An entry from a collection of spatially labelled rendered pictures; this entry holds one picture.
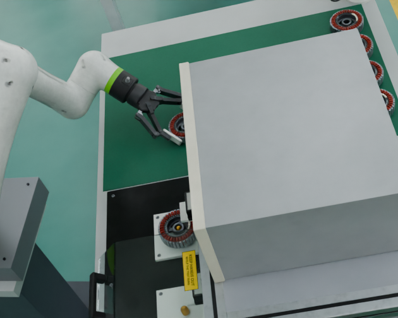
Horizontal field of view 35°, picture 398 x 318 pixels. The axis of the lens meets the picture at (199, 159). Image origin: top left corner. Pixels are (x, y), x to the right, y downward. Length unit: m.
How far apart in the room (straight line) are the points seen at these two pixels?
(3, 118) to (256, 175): 0.71
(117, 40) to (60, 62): 1.26
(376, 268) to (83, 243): 1.77
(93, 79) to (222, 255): 0.97
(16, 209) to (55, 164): 1.24
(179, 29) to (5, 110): 0.97
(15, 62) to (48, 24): 2.41
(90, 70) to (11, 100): 0.46
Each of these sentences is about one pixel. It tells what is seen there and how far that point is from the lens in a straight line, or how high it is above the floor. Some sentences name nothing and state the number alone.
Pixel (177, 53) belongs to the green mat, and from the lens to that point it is 2.30.
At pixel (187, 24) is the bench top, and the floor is 0.75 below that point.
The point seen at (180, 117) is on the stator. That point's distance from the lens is 2.04.
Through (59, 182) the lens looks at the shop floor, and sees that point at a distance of 3.09.
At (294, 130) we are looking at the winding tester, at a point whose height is 1.32.
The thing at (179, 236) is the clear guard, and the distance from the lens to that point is 1.43.
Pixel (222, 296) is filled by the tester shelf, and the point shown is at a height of 1.12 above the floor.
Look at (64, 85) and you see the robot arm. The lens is 1.98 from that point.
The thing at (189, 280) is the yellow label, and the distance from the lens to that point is 1.37.
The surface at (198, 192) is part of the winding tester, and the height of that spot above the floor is 1.32.
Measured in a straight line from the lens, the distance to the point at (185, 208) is 1.69.
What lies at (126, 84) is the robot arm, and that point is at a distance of 2.00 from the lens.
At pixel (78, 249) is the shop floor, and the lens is 2.83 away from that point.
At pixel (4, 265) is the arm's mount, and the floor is 0.83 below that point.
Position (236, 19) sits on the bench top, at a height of 0.75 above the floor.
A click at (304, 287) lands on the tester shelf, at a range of 1.27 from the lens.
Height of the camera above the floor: 2.25
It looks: 50 degrees down
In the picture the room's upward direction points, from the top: 19 degrees counter-clockwise
